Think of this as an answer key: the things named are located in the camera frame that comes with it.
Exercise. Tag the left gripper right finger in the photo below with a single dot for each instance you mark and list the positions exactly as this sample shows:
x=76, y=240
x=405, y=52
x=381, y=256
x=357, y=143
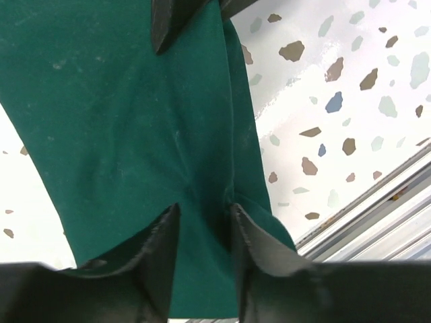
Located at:
x=275, y=284

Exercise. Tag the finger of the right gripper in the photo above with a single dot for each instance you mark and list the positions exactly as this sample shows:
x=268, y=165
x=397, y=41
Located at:
x=230, y=8
x=169, y=18

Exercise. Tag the green surgical cloth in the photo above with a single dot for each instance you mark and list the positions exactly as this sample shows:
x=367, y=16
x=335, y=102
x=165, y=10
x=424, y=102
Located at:
x=118, y=133

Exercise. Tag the aluminium rail frame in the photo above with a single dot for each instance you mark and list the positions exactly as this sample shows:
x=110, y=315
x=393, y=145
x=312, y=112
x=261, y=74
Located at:
x=390, y=221

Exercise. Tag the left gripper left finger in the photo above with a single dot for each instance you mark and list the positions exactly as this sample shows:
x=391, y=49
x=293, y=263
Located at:
x=130, y=283

